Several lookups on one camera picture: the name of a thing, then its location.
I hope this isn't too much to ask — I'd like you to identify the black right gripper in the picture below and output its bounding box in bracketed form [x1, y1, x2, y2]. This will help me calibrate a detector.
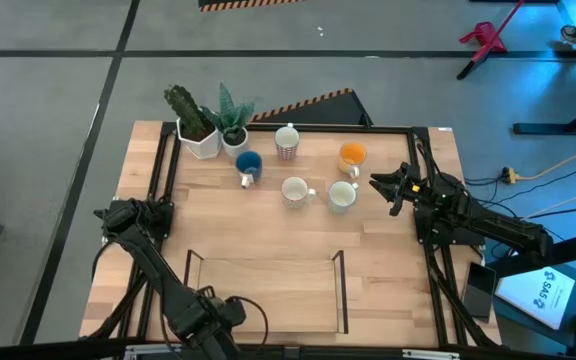
[369, 162, 435, 218]

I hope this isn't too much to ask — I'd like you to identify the green patterned white bowl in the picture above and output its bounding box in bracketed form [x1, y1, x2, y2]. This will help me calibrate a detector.
[327, 179, 360, 215]

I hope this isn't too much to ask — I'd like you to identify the orange yellow mug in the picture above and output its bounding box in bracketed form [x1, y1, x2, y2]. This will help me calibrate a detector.
[337, 141, 368, 180]

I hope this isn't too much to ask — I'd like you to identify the white mug red dotted band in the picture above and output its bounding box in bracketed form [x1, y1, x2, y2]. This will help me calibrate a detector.
[280, 175, 318, 210]

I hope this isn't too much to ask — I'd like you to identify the red white patterned mug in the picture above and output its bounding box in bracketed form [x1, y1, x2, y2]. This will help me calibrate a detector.
[273, 122, 301, 162]

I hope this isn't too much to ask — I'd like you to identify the dark blue bowl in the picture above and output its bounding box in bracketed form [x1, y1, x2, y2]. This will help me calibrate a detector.
[234, 150, 264, 190]

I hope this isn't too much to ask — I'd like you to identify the black hazard striped wedge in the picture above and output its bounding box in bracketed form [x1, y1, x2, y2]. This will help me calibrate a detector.
[249, 87, 374, 128]

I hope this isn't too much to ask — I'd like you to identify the black phone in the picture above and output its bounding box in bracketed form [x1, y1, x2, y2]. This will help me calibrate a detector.
[461, 261, 498, 323]

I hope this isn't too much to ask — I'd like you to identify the snake plant in white pot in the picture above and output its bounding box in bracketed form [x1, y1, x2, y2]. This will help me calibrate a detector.
[201, 82, 257, 159]

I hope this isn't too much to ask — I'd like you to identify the black desk foot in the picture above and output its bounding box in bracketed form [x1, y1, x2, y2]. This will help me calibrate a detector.
[512, 97, 576, 136]

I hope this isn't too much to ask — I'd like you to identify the red metal stand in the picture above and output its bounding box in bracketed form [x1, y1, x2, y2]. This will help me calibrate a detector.
[456, 0, 527, 81]

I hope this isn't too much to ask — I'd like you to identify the white printed sign sheet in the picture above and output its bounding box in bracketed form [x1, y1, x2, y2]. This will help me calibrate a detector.
[495, 264, 576, 331]

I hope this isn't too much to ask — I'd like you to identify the black hazard striped strip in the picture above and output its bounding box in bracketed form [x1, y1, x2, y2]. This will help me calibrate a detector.
[197, 0, 307, 13]

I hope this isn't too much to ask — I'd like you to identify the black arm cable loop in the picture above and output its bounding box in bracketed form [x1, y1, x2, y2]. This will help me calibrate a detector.
[225, 295, 270, 347]

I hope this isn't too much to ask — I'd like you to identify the black aluminium table frame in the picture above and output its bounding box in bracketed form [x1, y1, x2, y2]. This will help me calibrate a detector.
[80, 121, 502, 360]

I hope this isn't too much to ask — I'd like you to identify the black floor cable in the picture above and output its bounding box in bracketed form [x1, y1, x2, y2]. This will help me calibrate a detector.
[462, 157, 576, 199]

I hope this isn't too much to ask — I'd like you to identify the orange floor cable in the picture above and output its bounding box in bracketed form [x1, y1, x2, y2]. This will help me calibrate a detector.
[517, 138, 576, 182]

